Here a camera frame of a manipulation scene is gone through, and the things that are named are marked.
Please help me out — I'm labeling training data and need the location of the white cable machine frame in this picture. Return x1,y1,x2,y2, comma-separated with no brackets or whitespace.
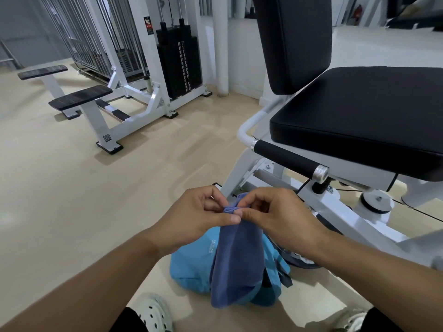
38,0,213,155

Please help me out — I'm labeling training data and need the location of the black gym bench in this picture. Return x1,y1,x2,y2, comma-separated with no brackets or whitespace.
385,0,443,31

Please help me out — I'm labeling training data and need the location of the person's right forearm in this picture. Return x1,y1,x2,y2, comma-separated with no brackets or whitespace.
310,230,443,332

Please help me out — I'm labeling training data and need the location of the white pillar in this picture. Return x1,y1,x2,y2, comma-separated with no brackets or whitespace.
211,0,230,98

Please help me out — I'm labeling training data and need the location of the person's left hand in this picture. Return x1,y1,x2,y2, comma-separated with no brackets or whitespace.
150,186,242,258

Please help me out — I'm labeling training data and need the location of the black adjustment knob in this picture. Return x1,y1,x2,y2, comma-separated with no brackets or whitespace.
311,177,333,195

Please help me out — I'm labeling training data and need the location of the person's left forearm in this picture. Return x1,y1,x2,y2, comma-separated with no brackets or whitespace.
0,230,171,332

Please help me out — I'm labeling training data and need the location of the black back pad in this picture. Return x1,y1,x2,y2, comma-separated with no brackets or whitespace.
252,0,333,96

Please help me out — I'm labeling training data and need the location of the metal bar railing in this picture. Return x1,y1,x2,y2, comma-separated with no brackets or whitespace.
38,0,150,79

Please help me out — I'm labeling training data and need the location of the black foot pad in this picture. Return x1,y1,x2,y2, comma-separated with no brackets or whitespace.
48,85,114,112
17,65,69,81

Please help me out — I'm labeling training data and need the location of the black foam handle grip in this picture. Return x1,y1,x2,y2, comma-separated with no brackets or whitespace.
254,139,329,182

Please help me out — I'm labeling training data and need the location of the blue cloth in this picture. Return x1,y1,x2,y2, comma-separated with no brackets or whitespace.
210,193,265,309

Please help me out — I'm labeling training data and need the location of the white clog shoe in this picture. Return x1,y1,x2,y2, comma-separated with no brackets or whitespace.
133,293,174,332
334,308,368,332

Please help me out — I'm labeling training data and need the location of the grey wall handrail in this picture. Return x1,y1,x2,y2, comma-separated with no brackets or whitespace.
0,39,22,70

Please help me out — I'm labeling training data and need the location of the white round pulley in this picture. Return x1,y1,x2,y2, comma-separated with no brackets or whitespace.
359,191,395,224

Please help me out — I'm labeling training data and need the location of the black seat pad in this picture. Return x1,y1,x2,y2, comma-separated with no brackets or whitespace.
269,66,443,182

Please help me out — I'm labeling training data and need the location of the person's right hand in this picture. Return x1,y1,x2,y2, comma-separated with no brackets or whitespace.
236,187,333,261

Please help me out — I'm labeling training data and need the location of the black weight stack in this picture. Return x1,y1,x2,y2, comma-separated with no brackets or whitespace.
156,18,203,101

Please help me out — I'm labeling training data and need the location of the white seat machine frame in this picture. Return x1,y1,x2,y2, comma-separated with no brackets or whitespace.
220,93,443,273

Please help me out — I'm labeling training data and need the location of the black machine cable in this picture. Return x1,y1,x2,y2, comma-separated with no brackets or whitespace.
386,174,443,222

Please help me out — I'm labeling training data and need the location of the light blue bag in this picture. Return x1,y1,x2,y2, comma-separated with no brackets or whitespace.
169,226,293,307

